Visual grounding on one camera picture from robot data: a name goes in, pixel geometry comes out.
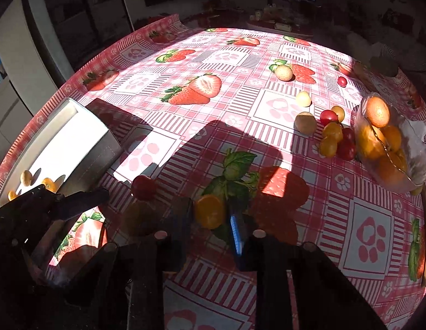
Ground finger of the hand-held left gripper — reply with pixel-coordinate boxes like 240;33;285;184
55;190;110;221
7;185;64;214

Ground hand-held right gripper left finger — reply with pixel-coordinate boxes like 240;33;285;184
65;197;197;330

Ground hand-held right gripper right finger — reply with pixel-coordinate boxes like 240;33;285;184
227;202;388;330

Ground white cardboard box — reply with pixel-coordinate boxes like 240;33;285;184
0;98;123;210

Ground clear plastic bag of fruits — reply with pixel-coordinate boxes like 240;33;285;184
352;93;426;195

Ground dark fruit in shadow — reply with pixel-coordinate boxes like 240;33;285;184
122;202;156;237

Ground white cabinet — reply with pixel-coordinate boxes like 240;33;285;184
0;0;74;166

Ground strawberry print pink tablecloth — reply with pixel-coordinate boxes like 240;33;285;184
0;14;426;330

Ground orange mandarin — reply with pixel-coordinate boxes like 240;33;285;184
376;155;408;184
357;124;385;160
366;96;390;128
381;125;402;152

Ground cluttered side table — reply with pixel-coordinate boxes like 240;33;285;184
247;5;313;37

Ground dark round container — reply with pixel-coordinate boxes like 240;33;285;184
369;55;400;78

